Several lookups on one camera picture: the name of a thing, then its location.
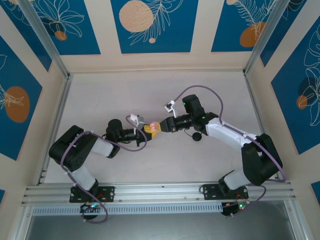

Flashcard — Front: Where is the aluminium frame post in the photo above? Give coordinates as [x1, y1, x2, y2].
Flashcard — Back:
[17, 0, 73, 81]
[11, 204, 35, 240]
[283, 199, 310, 240]
[242, 0, 295, 76]

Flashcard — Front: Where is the grey slotted cable duct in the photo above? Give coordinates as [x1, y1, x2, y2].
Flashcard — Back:
[31, 202, 223, 216]

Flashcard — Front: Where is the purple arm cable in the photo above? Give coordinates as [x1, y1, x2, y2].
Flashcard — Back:
[59, 116, 148, 225]
[173, 85, 288, 218]

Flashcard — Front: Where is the aluminium base rail beam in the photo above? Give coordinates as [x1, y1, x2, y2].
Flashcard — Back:
[21, 181, 297, 207]

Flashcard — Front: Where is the small black controller board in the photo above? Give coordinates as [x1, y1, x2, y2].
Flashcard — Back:
[221, 201, 251, 218]
[79, 202, 101, 214]

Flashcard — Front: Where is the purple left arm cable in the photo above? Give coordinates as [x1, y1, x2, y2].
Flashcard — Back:
[59, 116, 148, 225]

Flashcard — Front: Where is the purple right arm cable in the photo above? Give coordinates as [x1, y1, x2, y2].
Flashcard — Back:
[173, 85, 288, 218]

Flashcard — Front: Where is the aluminium side rail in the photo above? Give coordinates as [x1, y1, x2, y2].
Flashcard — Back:
[36, 73, 75, 186]
[243, 71, 282, 181]

